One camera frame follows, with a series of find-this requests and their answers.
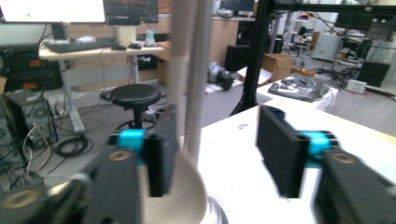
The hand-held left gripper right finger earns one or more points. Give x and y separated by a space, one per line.
283 155

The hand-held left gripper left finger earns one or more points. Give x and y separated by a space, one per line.
115 186

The wooden spoon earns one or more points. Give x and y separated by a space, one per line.
183 193

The grey device on foam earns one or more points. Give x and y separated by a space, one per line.
292 90

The white foam block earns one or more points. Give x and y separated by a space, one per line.
323 93

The cardboard box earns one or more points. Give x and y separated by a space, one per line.
278 65

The white flat board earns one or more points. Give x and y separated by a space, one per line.
218 88

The black round stool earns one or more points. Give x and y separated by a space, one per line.
135 95

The grey headset device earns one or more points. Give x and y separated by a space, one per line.
221 76

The black computer tower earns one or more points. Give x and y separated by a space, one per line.
34 118

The black cabinet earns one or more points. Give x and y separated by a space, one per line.
237 58

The white machine box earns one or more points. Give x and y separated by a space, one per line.
327 46

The white desk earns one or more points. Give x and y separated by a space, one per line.
93 53

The black computer mouse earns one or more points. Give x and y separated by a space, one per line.
119 47
135 46

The black equipment case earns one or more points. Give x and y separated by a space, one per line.
28 71

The black keyboard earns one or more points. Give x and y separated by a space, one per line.
81 44

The dark monitor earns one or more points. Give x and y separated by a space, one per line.
130 11

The lit white monitor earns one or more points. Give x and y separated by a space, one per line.
53 11

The black frame strut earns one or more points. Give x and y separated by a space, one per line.
257 56

